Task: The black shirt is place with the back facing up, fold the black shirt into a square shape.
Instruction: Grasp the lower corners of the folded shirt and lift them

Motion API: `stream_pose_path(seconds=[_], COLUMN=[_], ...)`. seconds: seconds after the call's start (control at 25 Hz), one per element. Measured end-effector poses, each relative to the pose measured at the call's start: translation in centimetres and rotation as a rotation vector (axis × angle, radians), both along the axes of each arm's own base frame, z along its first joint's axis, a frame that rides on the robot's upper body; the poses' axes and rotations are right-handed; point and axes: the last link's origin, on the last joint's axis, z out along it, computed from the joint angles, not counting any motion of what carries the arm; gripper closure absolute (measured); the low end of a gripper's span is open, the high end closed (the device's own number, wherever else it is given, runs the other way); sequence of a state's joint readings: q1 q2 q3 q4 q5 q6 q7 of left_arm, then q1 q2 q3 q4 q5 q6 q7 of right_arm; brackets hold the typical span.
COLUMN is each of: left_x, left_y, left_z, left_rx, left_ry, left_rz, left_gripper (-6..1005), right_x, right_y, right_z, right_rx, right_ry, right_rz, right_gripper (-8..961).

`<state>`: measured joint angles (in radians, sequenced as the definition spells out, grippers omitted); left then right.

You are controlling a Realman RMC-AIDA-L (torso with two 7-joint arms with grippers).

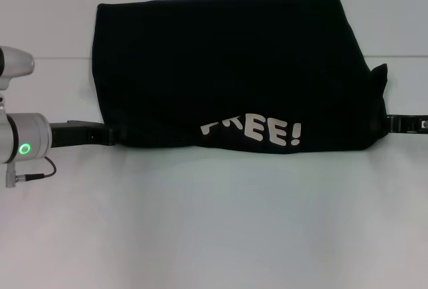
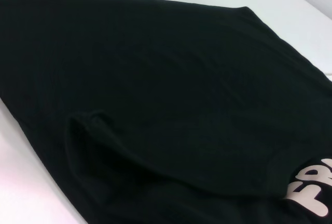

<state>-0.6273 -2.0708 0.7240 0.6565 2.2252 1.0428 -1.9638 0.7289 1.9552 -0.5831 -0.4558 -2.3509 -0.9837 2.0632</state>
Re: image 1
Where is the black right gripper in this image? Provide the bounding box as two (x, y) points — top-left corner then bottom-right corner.
(385, 112), (428, 135)

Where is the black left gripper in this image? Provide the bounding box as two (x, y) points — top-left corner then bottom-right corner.
(49, 119), (130, 149)

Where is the black t-shirt with white print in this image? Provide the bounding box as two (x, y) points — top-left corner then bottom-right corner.
(92, 0), (391, 157)

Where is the left gripper cable with plugs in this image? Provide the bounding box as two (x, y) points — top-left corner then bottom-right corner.
(4, 156), (58, 189)

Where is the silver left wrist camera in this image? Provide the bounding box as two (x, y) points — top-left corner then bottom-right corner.
(0, 45), (35, 112)

